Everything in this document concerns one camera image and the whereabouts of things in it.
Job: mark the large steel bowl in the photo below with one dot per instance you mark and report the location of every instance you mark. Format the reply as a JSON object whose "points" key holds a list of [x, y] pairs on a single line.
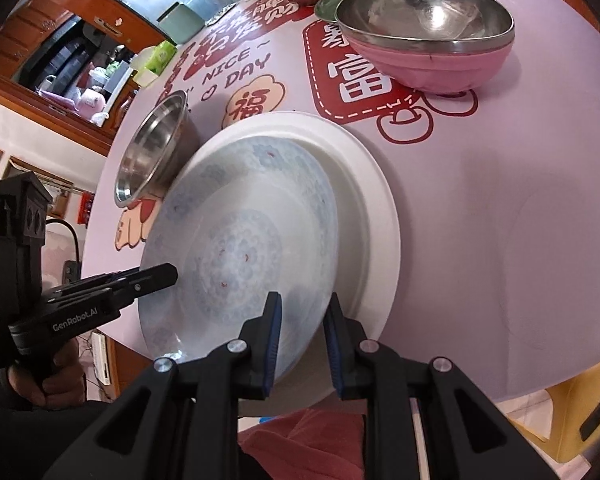
{"points": [[150, 150]]}

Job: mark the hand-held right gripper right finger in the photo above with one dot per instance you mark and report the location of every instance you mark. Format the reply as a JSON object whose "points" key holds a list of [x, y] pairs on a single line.
{"points": [[332, 345]]}

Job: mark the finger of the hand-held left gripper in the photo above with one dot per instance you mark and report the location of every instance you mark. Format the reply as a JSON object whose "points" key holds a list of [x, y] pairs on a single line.
{"points": [[145, 280]]}

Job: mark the green tissue box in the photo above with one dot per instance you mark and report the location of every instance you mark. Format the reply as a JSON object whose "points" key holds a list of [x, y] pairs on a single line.
{"points": [[155, 60]]}

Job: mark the pink white rice cooker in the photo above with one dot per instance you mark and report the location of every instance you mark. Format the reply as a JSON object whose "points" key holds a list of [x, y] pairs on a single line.
{"points": [[90, 102]]}

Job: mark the pink steel bowl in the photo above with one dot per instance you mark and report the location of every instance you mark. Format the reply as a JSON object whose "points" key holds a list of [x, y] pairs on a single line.
{"points": [[420, 65]]}

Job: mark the large white plate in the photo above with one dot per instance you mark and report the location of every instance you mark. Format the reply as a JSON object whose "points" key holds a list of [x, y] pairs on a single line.
{"points": [[365, 240]]}

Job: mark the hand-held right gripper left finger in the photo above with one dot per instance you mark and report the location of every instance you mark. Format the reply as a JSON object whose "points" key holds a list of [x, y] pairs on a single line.
{"points": [[272, 345]]}

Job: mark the person's left hand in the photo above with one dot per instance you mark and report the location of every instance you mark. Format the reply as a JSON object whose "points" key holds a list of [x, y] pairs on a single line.
{"points": [[50, 380]]}

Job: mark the yellow plastic stool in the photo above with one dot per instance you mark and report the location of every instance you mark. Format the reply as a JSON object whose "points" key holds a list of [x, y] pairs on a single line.
{"points": [[555, 410]]}

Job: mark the blue patterned white plate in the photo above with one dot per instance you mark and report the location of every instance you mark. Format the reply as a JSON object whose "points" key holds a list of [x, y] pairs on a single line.
{"points": [[240, 240]]}

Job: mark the wooden lower kitchen cabinets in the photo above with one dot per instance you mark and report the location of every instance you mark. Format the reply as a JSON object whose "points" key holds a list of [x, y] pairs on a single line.
{"points": [[10, 105]]}

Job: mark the blister pill pack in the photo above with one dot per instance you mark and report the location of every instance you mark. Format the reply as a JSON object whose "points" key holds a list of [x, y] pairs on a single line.
{"points": [[220, 14]]}

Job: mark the mint green canister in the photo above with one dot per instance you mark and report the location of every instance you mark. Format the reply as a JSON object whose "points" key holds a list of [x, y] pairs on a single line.
{"points": [[180, 22]]}

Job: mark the pink trousers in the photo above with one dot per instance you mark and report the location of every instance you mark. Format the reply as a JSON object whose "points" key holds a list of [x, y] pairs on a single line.
{"points": [[305, 445]]}

